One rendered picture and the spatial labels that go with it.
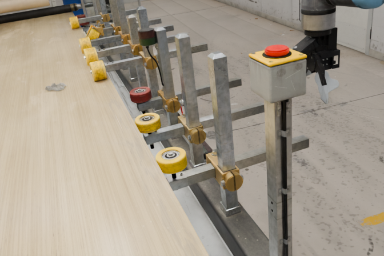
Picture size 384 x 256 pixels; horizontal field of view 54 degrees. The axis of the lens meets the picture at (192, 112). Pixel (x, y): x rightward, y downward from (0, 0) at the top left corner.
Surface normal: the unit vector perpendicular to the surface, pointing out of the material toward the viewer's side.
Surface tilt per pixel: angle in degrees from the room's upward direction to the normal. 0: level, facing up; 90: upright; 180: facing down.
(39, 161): 0
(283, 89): 90
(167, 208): 0
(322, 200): 0
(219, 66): 90
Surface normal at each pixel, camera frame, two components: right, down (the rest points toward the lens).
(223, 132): 0.35, 0.36
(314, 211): -0.11, -0.90
